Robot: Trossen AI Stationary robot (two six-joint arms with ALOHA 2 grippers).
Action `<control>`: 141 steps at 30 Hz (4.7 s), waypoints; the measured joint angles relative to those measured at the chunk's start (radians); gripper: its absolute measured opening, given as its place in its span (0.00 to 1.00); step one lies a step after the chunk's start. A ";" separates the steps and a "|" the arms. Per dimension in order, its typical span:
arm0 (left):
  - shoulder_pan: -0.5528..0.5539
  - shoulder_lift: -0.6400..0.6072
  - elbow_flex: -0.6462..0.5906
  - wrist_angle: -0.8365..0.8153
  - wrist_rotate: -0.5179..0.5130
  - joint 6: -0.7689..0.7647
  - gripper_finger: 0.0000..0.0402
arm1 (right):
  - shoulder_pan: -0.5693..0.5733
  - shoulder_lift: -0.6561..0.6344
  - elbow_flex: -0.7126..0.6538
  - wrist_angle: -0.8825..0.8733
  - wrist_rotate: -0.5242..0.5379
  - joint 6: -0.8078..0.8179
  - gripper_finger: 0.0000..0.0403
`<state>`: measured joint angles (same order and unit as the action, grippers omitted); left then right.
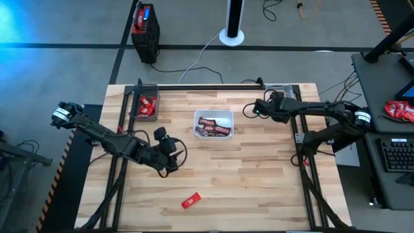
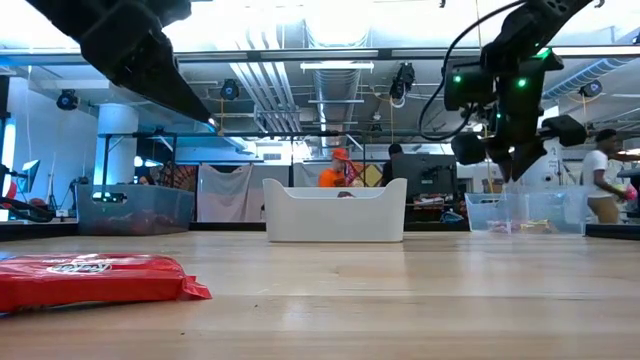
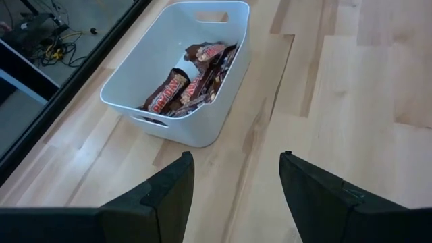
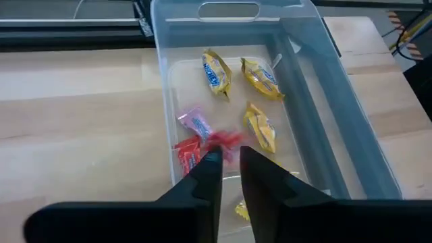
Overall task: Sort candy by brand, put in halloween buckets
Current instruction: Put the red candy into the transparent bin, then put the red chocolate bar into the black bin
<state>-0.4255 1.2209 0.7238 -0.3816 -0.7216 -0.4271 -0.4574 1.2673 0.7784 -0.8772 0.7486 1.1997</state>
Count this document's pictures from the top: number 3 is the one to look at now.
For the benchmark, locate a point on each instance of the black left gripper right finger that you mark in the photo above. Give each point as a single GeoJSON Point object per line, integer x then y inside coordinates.
{"type": "Point", "coordinates": [317, 202]}

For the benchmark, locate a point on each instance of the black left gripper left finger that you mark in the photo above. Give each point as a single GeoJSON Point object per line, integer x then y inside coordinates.
{"type": "Point", "coordinates": [162, 202]}

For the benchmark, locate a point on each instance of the white plastic bin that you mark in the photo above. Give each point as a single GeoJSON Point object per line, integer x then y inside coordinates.
{"type": "Point", "coordinates": [152, 44]}

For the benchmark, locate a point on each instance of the dark table with white edge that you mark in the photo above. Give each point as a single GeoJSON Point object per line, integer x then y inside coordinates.
{"type": "Point", "coordinates": [20, 77]}

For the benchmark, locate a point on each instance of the dark floor equipment box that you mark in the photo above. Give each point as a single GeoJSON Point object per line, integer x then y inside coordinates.
{"type": "Point", "coordinates": [37, 27]}

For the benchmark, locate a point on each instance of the black long table edge rail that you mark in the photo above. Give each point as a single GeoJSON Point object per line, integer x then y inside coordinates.
{"type": "Point", "coordinates": [67, 91]}

